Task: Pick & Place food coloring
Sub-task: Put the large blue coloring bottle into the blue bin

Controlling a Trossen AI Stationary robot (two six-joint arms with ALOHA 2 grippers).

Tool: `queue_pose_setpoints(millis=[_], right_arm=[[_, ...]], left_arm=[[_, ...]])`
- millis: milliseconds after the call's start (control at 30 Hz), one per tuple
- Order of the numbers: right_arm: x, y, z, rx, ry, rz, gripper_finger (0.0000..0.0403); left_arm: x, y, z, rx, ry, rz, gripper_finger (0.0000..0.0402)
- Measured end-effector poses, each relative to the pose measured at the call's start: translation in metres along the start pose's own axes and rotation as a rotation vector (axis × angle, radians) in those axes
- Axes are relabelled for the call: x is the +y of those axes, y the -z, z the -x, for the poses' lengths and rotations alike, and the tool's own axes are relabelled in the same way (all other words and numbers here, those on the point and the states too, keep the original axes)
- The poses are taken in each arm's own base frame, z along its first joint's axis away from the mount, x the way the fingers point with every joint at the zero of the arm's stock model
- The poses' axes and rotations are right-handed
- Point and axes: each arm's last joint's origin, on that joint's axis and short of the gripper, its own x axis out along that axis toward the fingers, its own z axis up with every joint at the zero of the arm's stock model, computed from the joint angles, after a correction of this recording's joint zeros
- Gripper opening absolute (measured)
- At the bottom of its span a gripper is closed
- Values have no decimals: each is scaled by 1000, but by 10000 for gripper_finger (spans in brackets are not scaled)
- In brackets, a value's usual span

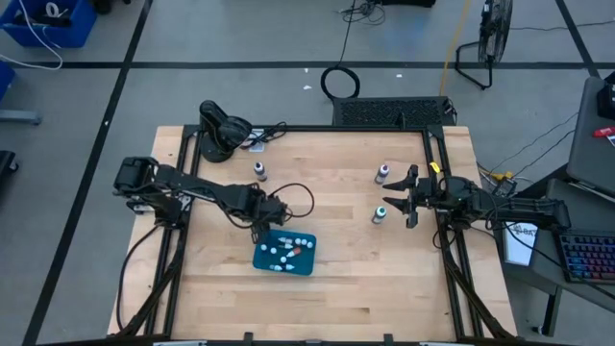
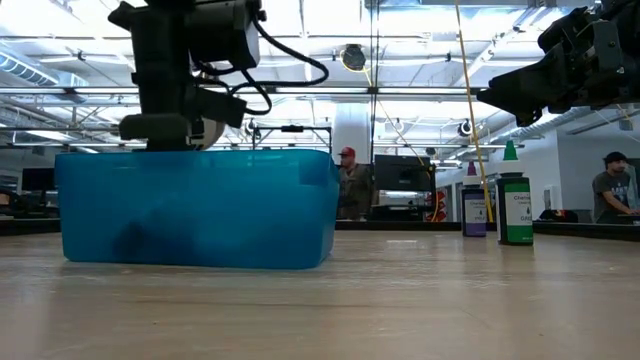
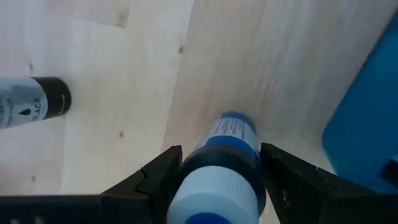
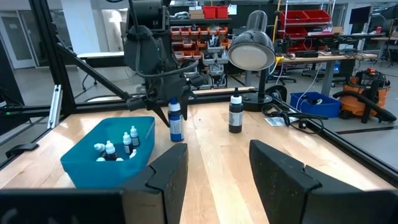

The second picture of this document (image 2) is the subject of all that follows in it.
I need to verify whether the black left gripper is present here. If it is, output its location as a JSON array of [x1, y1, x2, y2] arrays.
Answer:
[[118, 30, 250, 152]]

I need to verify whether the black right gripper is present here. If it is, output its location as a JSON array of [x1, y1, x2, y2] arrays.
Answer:
[[476, 0, 640, 128]]

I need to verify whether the teal plastic bin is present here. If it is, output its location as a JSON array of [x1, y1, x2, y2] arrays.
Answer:
[[53, 148, 342, 271]]

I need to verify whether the large purple food coloring bottle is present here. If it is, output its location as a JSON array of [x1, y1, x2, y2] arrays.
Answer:
[[460, 160, 489, 238]]

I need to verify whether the large green food coloring bottle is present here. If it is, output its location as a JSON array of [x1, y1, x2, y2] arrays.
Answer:
[[494, 139, 535, 246]]

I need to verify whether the black metal rig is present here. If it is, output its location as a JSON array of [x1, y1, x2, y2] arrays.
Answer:
[[251, 123, 334, 152]]

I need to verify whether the person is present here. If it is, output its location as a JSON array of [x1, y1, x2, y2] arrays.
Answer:
[[591, 150, 640, 225], [335, 145, 375, 222]]

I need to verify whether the black computer monitor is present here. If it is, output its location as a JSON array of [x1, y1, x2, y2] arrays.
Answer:
[[373, 153, 435, 194]]

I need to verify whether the small black monitor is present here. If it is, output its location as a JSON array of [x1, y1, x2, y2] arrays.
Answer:
[[20, 167, 58, 192]]

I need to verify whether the round black overhead fixture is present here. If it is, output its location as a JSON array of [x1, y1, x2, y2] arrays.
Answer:
[[341, 43, 368, 72]]

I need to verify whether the yellow hanging cable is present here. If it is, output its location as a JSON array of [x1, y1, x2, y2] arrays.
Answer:
[[453, 0, 495, 224]]

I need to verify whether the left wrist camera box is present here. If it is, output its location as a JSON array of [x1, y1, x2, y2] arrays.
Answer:
[[186, 0, 262, 71]]

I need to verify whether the black aluminium table frame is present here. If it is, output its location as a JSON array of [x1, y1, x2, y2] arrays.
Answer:
[[0, 217, 640, 242]]

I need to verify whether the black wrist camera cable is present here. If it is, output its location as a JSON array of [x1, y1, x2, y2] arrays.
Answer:
[[192, 14, 331, 117]]

